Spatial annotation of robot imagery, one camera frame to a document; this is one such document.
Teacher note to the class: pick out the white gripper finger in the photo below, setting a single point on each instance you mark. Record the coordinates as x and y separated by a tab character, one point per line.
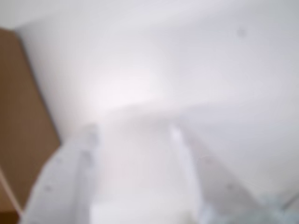
215	191
63	184

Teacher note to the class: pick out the brown cardboard box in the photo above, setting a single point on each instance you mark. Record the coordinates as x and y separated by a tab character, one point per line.
23	105

